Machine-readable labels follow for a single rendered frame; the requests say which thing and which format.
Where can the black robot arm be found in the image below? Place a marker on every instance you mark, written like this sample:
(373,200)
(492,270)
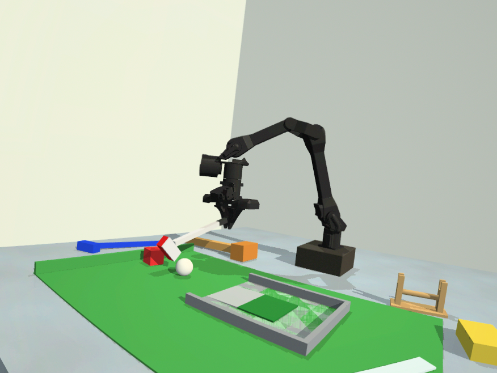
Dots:
(314,137)

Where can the white golf ball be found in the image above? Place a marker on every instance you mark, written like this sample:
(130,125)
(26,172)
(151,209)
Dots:
(184,266)

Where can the green flat mat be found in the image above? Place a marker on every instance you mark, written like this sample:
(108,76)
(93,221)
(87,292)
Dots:
(142,309)

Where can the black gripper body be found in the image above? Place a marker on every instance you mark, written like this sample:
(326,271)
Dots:
(239,203)

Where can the yellow block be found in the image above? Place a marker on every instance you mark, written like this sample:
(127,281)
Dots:
(479,341)

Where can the red cube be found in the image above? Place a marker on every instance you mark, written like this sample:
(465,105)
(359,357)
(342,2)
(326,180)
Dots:
(153,256)

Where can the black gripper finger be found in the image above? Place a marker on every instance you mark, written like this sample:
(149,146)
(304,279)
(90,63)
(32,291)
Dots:
(233,215)
(224,213)

